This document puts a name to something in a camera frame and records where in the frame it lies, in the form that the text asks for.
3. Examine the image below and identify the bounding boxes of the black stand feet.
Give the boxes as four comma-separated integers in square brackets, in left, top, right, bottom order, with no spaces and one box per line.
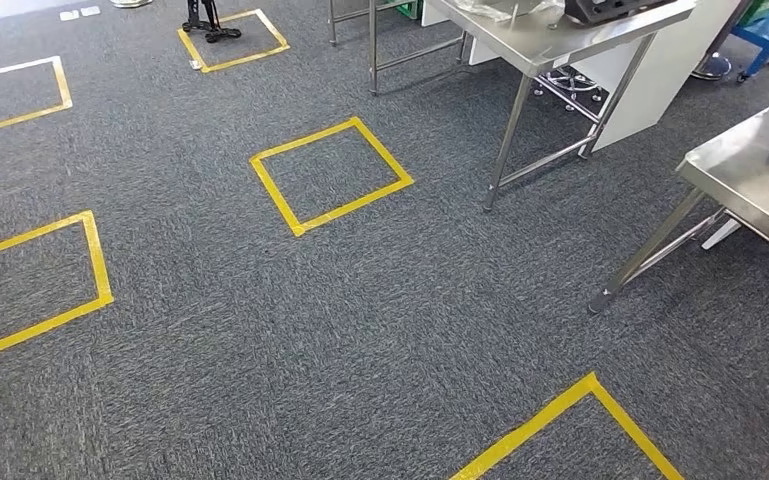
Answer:
[181,0,243,44]

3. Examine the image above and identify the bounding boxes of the black equipment box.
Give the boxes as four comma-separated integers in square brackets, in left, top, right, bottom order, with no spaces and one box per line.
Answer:
[562,0,680,28]

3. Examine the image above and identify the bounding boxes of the metal table frame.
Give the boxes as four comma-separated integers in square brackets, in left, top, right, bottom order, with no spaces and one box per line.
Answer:
[327,0,471,97]

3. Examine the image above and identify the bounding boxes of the chrome stanchion post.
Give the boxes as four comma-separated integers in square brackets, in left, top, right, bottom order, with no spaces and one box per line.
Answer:
[690,0,756,82]

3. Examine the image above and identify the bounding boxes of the chrome stool base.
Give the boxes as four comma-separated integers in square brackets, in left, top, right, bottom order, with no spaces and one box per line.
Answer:
[532,66,605,114]

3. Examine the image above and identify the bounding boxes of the metal stand frame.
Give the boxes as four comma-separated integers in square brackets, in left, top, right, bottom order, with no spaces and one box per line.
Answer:
[423,0,698,213]

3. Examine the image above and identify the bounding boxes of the stainless steel workbench table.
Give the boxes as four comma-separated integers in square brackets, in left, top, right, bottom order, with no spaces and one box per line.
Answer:
[587,86,769,316]

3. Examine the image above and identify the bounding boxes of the clear plastic bag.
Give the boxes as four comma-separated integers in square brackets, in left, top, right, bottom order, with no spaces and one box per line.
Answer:
[453,0,565,22]

